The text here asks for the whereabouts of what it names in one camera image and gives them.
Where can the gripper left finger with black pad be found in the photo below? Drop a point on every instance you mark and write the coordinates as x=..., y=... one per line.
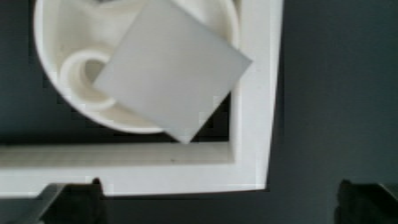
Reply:
x=74, y=204

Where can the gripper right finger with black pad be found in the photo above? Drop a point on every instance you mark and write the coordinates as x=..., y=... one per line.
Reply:
x=367, y=203

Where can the white stool leg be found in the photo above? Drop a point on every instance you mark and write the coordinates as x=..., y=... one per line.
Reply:
x=173, y=70

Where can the white round stool seat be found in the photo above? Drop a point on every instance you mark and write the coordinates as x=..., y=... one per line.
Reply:
x=81, y=29

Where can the white front fence rail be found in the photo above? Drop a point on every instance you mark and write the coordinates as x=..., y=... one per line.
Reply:
x=141, y=169

